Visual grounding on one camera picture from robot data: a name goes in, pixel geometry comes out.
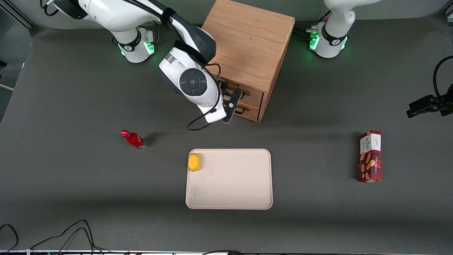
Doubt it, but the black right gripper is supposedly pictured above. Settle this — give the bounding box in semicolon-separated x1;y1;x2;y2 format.
219;81;245;124

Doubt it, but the wooden drawer with black handle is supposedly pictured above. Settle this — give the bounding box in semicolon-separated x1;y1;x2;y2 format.
232;101;262;123
222;81;265;109

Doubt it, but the wooden drawer cabinet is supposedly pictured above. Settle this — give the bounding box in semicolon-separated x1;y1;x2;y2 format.
201;0;296;123

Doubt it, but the yellow lemon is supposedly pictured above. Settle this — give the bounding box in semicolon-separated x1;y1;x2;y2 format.
188;153;201;172

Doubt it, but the cream plastic tray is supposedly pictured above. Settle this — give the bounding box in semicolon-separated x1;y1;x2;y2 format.
185;148;274;210

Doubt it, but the red cola bottle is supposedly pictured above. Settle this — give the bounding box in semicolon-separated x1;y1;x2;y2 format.
121;130;148;151

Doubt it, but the red snack box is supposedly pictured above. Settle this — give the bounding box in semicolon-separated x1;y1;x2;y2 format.
357;130;382;183

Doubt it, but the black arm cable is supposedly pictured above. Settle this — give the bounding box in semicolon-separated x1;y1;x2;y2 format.
156;7;222;131

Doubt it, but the black base cable bundle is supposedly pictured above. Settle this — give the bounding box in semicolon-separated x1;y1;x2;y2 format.
292;27;319;40

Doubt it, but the black camera cable loop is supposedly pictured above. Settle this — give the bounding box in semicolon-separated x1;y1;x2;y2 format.
433;56;453;103

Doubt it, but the grey metal frame rail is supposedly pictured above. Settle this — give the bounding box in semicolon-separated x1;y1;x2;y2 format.
0;0;36;29

